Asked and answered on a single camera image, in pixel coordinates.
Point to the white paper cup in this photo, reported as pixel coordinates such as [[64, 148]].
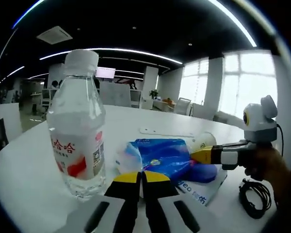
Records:
[[205, 142]]

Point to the blue plastic tissue pack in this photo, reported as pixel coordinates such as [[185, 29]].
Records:
[[160, 155]]

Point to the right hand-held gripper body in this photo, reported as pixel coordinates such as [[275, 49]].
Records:
[[260, 121]]

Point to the ceiling air conditioner vent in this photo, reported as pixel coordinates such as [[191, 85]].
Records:
[[53, 35]]

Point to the translucent white chair back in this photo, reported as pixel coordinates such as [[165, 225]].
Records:
[[116, 95]]

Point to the wipes pack blue lid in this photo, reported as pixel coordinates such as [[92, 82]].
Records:
[[203, 179]]

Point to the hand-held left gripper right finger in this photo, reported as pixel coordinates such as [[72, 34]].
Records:
[[160, 206]]

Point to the large bright window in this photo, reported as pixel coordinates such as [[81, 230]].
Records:
[[252, 85]]

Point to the person's right hand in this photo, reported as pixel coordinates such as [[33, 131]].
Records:
[[269, 165]]

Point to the green potted plant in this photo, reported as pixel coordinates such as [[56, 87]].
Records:
[[154, 93]]

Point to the white wall screen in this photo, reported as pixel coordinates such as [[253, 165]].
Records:
[[106, 72]]

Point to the white power strip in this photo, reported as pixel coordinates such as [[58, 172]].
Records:
[[165, 132]]

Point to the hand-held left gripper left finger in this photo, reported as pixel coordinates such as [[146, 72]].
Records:
[[121, 206]]

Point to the bright overhead ceiling light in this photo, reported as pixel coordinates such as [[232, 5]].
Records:
[[237, 21]]

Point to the narrow window with blinds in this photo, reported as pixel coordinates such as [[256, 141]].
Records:
[[194, 82]]

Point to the long curved ceiling light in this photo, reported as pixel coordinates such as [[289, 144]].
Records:
[[135, 52]]

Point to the white office chair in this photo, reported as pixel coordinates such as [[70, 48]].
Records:
[[184, 105]]

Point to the clear plastic water bottle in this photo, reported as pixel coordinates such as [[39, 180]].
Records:
[[75, 121]]

